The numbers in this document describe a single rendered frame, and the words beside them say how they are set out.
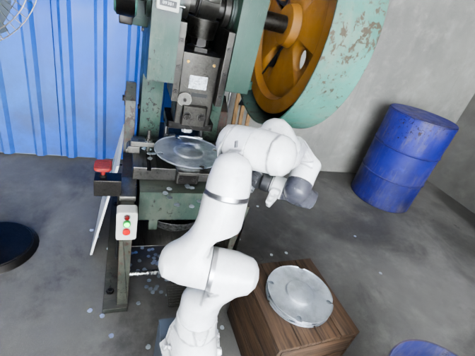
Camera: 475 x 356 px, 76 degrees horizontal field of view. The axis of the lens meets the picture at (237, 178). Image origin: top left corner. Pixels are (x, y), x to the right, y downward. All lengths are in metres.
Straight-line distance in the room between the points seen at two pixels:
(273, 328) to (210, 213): 0.71
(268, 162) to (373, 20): 0.59
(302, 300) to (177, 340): 0.60
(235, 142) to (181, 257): 0.31
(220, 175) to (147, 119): 0.93
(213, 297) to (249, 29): 0.90
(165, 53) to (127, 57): 1.29
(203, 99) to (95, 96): 1.37
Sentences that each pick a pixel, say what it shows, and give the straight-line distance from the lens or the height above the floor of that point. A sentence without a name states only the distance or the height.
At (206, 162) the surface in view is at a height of 0.78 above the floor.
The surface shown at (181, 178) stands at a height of 0.68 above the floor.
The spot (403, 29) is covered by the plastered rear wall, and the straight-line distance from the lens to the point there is 3.31.
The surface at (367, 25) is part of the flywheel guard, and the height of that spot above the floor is 1.40.
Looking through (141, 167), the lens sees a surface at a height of 0.71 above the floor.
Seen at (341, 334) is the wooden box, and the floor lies 0.35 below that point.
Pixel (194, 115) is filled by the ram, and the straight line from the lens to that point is 1.27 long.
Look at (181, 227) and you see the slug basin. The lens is 1.51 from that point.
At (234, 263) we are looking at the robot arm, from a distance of 0.77.
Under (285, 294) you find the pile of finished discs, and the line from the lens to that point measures 1.38.
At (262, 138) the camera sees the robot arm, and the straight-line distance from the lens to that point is 0.73.
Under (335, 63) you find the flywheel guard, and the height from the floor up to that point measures 1.27.
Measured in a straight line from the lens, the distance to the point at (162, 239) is 1.55.
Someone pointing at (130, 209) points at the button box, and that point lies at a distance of 1.21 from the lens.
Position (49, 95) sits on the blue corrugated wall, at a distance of 2.60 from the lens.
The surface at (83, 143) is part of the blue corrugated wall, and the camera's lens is 2.71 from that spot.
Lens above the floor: 1.38
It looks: 30 degrees down
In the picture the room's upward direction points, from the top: 15 degrees clockwise
